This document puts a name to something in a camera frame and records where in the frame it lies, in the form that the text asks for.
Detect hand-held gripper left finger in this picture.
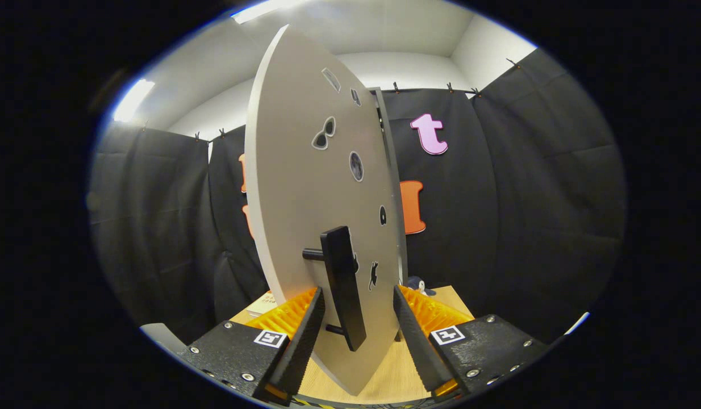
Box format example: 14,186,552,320
177,287,327,405

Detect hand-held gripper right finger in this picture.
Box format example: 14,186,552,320
392,284,550,401

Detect black door handle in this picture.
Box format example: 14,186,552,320
302,226,367,352

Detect beige shoe cabinet door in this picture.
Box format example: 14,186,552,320
244,24,408,397

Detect grey shoe cabinet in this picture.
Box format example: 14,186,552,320
369,86,409,285

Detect beige cover book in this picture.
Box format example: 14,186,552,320
247,291,277,316

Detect small white plush toy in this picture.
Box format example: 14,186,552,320
407,277,436,297

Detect black backdrop cloth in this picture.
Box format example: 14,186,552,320
89,48,628,344

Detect row of backdrop clips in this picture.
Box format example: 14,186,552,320
193,57,521,141

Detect ceiling light strip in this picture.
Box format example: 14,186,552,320
231,0,306,24
113,78,156,123

